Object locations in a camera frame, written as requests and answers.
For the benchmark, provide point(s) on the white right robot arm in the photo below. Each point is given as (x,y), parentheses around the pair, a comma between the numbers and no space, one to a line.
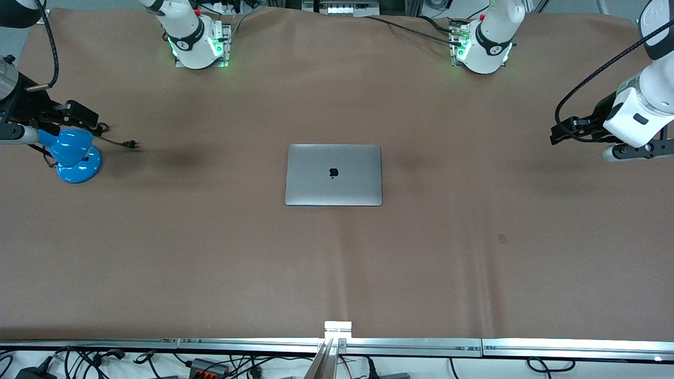
(187,45)

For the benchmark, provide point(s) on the grey connector box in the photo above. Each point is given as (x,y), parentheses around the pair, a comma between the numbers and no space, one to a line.
(208,367)

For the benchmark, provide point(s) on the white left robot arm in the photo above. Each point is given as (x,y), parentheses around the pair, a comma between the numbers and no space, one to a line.
(489,50)

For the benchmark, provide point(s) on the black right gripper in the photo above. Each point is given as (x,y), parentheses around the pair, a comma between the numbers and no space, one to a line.
(26,103)

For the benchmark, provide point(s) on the left arm silver base plate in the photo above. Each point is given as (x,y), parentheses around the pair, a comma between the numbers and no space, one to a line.
(454,52)

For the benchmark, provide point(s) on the right arm silver base plate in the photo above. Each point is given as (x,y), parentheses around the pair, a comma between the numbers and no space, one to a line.
(226,39)

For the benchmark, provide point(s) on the aluminium camera mast profile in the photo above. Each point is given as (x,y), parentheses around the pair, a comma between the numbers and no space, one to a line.
(329,363)

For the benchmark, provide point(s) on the flat black box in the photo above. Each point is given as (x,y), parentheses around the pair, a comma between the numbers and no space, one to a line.
(392,376)

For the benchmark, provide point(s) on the black power adapter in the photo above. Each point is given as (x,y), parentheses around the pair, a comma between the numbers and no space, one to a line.
(31,372)

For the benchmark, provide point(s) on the aluminium table edge rail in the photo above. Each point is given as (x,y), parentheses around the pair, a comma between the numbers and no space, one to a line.
(579,348)
(410,346)
(105,343)

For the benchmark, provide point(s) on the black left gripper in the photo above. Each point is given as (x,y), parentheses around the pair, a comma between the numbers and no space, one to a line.
(600,115)

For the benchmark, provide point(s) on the brown table mat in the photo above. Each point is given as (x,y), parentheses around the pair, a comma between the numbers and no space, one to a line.
(474,263)

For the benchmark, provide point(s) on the silver equipment box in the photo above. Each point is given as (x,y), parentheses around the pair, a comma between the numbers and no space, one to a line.
(342,8)

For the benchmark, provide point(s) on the blue desk lamp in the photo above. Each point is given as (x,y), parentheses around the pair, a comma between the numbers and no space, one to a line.
(79,168)

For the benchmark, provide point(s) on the silver laptop with apple logo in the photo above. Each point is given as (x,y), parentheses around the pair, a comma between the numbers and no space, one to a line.
(316,179)

